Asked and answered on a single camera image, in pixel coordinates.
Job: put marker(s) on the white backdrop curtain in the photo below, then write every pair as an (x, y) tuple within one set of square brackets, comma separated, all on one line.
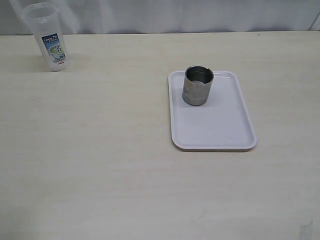
[(162, 16)]

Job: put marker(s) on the clear plastic water pitcher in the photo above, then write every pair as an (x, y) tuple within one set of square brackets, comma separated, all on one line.
[(43, 21)]

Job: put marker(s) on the stainless steel cup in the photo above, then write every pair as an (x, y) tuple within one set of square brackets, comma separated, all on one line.
[(197, 84)]

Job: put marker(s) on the white plastic tray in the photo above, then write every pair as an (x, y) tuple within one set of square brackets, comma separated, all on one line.
[(221, 124)]

